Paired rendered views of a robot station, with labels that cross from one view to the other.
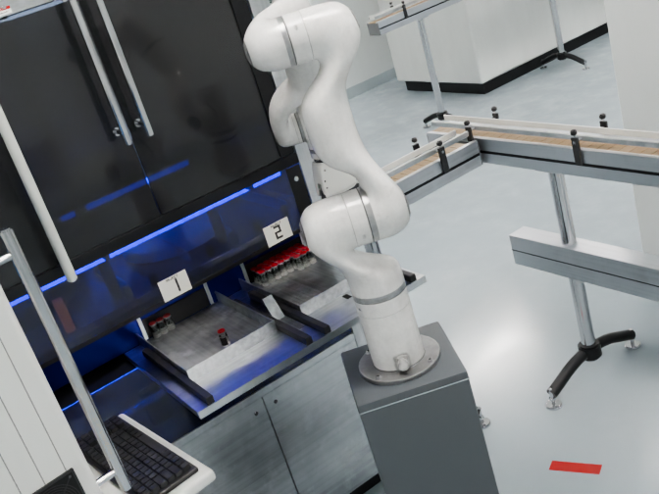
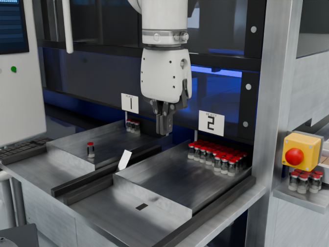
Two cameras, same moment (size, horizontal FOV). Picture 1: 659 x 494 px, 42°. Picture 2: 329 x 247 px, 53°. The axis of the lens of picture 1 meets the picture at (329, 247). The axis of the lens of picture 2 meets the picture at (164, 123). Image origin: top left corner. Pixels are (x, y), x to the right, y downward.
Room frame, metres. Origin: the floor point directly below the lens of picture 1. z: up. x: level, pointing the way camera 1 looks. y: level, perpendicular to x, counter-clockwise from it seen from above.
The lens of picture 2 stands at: (1.86, -0.67, 1.31)
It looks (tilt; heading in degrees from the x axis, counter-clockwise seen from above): 18 degrees down; 69
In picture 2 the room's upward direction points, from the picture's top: straight up
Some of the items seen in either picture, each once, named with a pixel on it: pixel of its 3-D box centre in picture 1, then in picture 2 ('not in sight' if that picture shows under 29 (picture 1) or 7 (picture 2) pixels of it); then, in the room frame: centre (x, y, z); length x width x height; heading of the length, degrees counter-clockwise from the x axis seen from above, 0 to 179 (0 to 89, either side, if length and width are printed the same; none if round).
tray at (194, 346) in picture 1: (204, 332); (111, 142); (2.06, 0.39, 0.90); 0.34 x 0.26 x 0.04; 28
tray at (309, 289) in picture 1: (306, 275); (190, 172); (2.22, 0.09, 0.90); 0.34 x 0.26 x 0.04; 28
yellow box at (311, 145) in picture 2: not in sight; (301, 150); (2.45, -0.08, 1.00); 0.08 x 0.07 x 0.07; 28
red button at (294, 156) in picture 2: not in sight; (294, 156); (2.41, -0.10, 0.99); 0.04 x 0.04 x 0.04; 28
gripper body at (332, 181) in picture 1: (332, 172); (164, 70); (2.09, -0.07, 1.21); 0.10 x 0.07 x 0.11; 118
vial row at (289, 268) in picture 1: (285, 266); (212, 157); (2.32, 0.14, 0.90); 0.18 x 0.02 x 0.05; 118
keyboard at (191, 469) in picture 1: (129, 456); (8, 156); (1.72, 0.59, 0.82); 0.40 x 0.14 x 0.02; 34
